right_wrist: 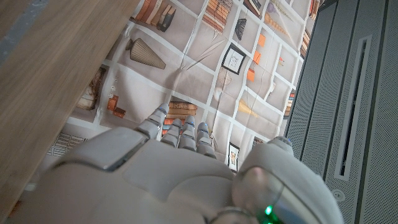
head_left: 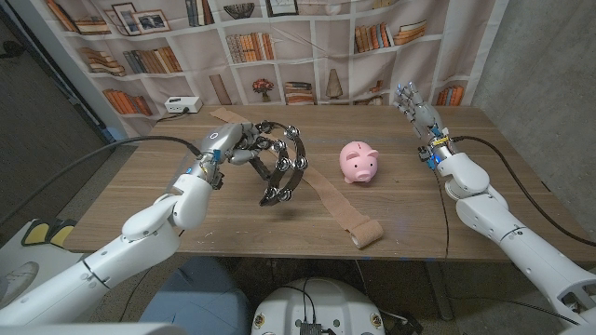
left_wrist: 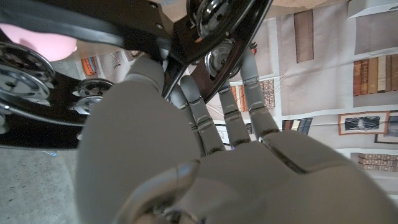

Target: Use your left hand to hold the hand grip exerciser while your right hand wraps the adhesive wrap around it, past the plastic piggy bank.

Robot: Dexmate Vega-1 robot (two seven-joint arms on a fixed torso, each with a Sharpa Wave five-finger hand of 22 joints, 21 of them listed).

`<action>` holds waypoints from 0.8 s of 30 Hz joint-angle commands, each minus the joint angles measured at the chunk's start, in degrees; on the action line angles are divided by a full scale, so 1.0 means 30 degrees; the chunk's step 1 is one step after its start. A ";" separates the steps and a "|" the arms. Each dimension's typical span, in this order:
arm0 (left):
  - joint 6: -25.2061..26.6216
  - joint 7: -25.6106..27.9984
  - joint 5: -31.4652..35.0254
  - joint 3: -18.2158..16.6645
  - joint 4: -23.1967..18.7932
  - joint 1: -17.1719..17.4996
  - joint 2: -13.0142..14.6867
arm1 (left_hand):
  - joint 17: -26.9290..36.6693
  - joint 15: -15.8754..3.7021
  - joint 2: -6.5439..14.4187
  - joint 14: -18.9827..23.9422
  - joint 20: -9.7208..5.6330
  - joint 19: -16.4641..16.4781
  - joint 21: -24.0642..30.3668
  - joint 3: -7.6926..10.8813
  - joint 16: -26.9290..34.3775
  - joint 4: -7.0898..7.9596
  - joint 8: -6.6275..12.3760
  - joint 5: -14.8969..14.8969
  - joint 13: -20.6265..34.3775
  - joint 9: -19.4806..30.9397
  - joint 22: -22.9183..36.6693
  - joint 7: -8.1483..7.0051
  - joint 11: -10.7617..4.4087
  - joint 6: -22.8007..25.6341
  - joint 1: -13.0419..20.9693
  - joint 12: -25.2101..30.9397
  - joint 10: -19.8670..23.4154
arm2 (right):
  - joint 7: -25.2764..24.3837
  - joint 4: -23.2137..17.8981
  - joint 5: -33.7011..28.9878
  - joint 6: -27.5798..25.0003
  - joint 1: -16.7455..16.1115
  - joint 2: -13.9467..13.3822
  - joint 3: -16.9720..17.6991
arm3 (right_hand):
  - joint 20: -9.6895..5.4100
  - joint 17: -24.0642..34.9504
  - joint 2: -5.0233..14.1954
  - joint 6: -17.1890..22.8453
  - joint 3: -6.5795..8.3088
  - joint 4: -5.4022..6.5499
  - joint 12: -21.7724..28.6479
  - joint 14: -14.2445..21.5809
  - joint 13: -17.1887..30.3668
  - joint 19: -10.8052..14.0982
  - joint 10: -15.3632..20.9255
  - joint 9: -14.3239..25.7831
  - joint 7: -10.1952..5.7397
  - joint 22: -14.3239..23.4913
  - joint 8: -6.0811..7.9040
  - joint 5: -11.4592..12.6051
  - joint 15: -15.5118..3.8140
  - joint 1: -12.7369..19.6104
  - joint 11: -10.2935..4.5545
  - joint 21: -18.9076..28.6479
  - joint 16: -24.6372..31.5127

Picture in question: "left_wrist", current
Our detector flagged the black half-moon tambourine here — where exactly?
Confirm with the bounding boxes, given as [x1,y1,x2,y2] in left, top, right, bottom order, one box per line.
[0,0,274,150]

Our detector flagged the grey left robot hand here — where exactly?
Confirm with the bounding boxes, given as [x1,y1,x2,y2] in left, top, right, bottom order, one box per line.
[76,51,398,224]

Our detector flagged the printed bookshelf backdrop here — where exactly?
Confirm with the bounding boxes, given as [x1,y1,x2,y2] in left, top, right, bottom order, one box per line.
[77,0,398,200]

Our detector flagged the pink plastic piggy bank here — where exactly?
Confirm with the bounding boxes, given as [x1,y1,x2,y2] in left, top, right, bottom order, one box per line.
[0,23,78,62]

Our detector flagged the white power strip box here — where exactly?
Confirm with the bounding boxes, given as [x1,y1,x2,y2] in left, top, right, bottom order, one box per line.
[347,0,398,19]

